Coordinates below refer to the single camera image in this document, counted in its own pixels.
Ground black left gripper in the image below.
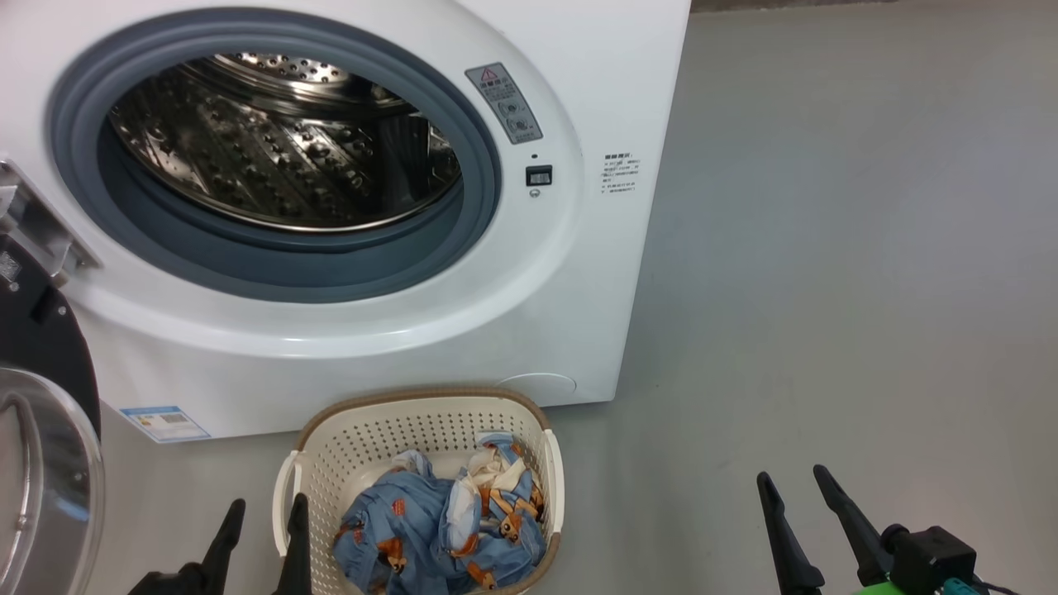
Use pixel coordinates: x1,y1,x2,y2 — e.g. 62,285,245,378
128,493,312,595

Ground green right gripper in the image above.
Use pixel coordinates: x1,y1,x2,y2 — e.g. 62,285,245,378
756,464,910,595

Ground blue cartoon print clothes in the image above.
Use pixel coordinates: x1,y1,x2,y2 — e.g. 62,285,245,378
333,432,548,595

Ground black-rimmed glass washer door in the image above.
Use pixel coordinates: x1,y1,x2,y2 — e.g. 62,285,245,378
0,231,106,595

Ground cream perforated laundry basket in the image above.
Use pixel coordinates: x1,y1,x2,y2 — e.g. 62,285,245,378
273,387,565,595

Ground grey rubber door gasket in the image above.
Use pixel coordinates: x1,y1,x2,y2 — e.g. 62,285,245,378
45,8,503,304

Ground white front-load washing machine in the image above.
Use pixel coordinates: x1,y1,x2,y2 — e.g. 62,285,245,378
0,0,691,444

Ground silver metal door hinge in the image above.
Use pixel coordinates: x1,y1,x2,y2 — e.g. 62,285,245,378
0,159,102,278

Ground blue energy label sticker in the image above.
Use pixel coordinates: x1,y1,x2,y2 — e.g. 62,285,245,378
120,405,210,444

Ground round white filter cover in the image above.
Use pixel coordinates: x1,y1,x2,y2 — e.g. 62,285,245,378
496,373,577,406

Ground perforated steel washer drum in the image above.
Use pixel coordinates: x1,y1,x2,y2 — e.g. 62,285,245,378
107,52,462,232

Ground grey warning sticker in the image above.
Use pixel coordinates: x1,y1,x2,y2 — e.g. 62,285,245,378
465,63,544,145

